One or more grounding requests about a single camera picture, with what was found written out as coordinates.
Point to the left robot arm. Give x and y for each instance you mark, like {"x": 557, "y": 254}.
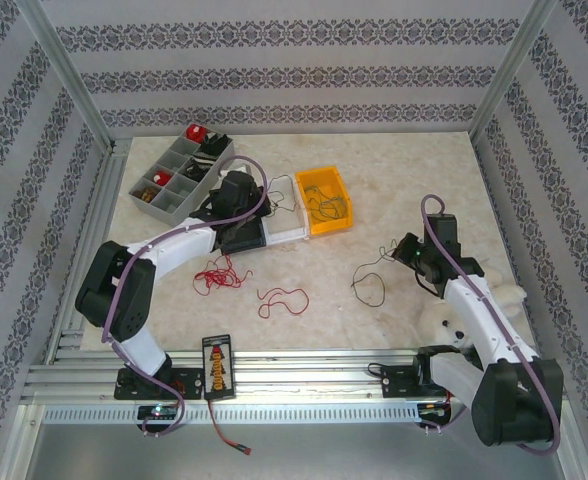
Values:
{"x": 174, "y": 245}

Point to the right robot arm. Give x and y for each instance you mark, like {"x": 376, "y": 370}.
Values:
{"x": 479, "y": 320}

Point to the white plastic bin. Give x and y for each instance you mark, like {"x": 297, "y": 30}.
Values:
{"x": 289, "y": 227}

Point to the black plastic bin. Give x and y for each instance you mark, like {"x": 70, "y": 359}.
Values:
{"x": 244, "y": 246}

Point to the black white striped part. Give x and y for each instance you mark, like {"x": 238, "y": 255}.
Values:
{"x": 199, "y": 166}

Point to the grey compartment organizer tray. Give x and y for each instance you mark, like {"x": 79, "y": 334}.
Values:
{"x": 174, "y": 200}

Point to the black clip part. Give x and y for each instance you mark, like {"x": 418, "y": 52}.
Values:
{"x": 213, "y": 143}

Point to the yellow plastic bin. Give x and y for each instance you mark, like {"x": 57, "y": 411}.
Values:
{"x": 331, "y": 227}

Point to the red and white cap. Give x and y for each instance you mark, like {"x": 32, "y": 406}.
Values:
{"x": 161, "y": 178}
{"x": 195, "y": 133}

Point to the white plush toy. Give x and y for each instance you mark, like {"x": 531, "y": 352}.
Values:
{"x": 509, "y": 295}

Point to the small brown parts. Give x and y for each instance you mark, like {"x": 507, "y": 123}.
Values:
{"x": 147, "y": 193}

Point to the black device with orange print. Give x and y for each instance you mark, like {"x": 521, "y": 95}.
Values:
{"x": 219, "y": 367}

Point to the perforated metal strip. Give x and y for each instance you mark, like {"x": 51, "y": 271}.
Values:
{"x": 284, "y": 414}

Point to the red black lead with plug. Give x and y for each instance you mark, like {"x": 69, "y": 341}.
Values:
{"x": 216, "y": 422}

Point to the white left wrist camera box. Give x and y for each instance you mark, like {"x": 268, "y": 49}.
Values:
{"x": 236, "y": 170}

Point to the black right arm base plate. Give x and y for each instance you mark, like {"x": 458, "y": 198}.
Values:
{"x": 399, "y": 382}

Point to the aluminium side rail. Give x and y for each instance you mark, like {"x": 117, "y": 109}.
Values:
{"x": 91, "y": 220}

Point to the aluminium front rail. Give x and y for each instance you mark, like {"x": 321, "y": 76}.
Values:
{"x": 299, "y": 370}

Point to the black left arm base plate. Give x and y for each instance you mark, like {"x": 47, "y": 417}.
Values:
{"x": 184, "y": 382}

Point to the aluminium frame post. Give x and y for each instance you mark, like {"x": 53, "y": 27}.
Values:
{"x": 64, "y": 70}
{"x": 514, "y": 65}

